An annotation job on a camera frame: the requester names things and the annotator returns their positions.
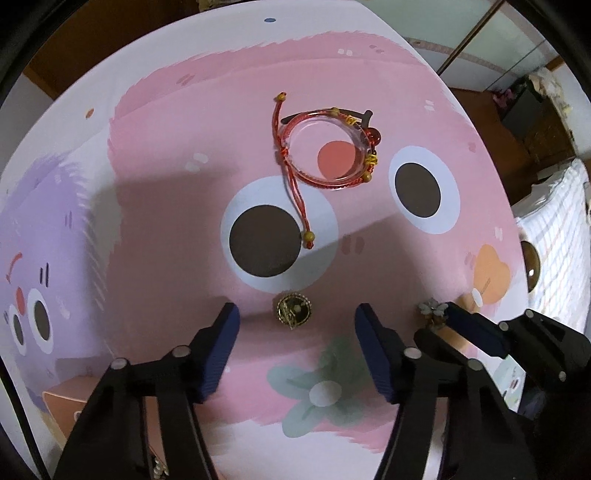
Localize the cartoon monster tablecloth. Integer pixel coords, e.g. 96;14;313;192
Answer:
1;1;527;479

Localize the dark nightstand cabinet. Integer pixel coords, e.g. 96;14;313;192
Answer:
498;77;577;170

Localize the red string bracelet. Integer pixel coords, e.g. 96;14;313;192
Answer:
271;91;382;250

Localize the light blue wardrobe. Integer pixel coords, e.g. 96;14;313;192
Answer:
363;0;558;92

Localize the grey flower earring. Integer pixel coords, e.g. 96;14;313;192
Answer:
418;298;449;329

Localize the pink plastic tray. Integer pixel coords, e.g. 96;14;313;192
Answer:
43;381;169;479

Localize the checkered bed sheet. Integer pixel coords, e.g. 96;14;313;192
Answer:
512;159;590;333

